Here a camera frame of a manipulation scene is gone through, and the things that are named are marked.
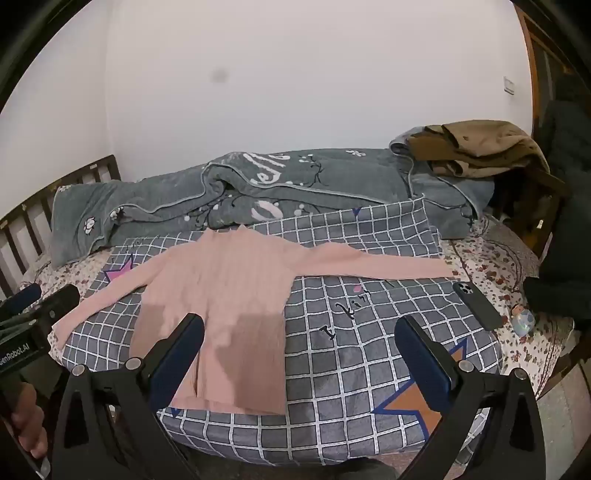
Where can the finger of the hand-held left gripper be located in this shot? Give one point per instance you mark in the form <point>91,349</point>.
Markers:
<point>60,302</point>
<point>27,293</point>

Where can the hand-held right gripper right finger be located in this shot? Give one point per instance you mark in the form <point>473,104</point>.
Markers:
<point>425,364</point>

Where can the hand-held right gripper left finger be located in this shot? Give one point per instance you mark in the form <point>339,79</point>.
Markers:
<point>180,362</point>

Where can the pink knit sweater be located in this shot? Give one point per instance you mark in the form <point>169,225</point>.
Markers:
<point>221,286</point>

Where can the person's left hand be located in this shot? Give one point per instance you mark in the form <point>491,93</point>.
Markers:
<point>30,424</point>

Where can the grey checked star blanket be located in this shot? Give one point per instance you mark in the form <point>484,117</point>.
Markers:
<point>351,369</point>

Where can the black smartphone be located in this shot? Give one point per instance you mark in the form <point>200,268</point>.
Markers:
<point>478,304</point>

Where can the dark wooden headboard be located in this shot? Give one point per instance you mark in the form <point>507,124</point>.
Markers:
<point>27,203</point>

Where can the floral bed sheet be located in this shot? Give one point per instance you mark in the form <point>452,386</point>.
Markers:
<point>489,277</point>

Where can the wooden chair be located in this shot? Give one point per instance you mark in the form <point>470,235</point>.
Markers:
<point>540,198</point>

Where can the grey printed quilt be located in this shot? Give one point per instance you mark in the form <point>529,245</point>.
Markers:
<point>277,184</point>

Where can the brown jacket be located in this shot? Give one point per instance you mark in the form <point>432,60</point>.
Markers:
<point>475,143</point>

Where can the black coat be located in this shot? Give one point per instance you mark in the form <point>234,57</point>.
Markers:
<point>568,184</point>

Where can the wooden door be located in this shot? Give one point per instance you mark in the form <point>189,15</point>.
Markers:
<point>531,55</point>

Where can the white wall switch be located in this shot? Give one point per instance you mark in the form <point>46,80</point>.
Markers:
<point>509,86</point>

